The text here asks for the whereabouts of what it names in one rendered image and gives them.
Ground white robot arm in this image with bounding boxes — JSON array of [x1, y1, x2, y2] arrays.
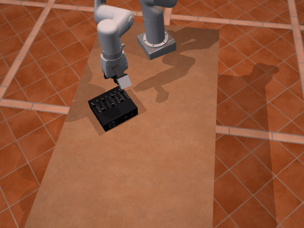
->
[[94, 0, 177, 89]]

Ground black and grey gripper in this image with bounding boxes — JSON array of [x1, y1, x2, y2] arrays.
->
[[100, 50, 128, 85]]

